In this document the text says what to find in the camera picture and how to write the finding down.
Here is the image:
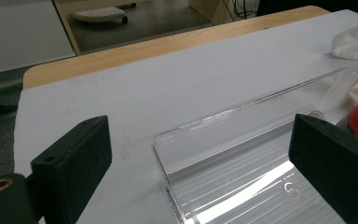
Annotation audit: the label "white cabinet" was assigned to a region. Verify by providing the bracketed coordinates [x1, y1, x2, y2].
[0, 0, 77, 77]

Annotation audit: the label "hanging desk cables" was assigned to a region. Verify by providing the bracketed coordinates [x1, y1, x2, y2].
[229, 0, 259, 21]

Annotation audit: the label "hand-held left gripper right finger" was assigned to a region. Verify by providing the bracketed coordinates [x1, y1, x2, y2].
[287, 113, 358, 224]

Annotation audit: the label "black curtain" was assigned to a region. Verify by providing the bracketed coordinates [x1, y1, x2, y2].
[255, 0, 358, 21]

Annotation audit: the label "clear plastic tray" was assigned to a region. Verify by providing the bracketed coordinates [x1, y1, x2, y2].
[151, 67, 358, 224]

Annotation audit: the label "low wheeled platform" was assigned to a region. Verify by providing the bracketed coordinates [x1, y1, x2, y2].
[72, 6, 129, 25]

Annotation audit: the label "white table sheet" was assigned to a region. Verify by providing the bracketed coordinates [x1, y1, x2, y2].
[13, 8, 358, 224]

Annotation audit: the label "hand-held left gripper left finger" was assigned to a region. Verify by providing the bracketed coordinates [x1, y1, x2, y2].
[30, 115, 113, 224]

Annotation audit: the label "white canvas tote bag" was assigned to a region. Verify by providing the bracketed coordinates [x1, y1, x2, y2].
[331, 20, 358, 105]

